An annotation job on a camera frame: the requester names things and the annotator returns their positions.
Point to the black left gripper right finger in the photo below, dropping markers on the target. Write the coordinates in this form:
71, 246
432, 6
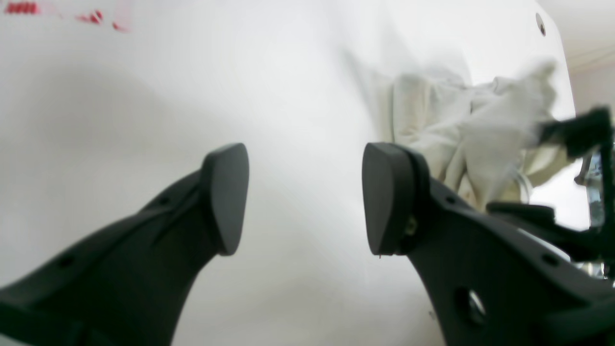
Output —
489, 283

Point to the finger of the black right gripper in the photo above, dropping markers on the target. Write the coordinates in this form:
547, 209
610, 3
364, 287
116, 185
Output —
582, 135
595, 243

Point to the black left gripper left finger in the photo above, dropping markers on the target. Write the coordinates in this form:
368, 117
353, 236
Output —
126, 284

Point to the white T-shirt with yellow logo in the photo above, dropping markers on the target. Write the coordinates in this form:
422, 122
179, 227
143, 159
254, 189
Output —
480, 141

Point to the red tape rectangle marking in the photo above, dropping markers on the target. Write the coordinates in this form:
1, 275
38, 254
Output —
114, 14

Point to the left table cable grommet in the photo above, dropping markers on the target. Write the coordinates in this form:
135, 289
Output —
540, 24

